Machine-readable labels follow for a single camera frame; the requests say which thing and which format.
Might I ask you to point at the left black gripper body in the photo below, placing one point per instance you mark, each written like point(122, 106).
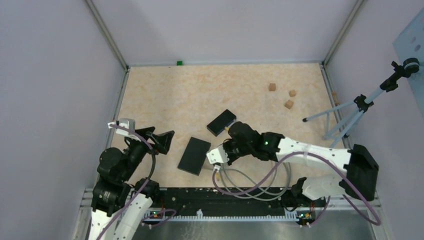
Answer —
point(158, 145)

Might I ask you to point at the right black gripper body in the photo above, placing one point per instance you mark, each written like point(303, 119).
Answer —
point(232, 151)

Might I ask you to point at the black blue switch box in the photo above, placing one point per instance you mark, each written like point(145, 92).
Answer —
point(223, 120)

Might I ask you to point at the black network switch box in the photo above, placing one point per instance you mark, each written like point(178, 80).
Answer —
point(194, 156)

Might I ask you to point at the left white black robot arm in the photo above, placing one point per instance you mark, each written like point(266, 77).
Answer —
point(118, 208)

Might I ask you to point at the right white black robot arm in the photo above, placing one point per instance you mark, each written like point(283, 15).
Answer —
point(353, 172)

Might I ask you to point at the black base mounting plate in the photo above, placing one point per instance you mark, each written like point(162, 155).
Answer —
point(212, 203)

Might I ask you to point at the wooden cube near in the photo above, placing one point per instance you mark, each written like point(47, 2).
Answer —
point(289, 104)

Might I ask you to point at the wooden cube far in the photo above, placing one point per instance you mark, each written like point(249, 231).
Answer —
point(272, 87)

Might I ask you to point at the light blue tripod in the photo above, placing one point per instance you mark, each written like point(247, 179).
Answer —
point(342, 129)

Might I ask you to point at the light blue perforated panel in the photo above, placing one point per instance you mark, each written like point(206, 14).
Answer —
point(410, 44)

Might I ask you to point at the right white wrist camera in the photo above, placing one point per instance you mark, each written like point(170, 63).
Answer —
point(217, 157)

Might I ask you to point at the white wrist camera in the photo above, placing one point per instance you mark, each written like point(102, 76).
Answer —
point(217, 157)
point(124, 126)

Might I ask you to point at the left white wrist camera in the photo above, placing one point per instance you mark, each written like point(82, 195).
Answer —
point(124, 126)

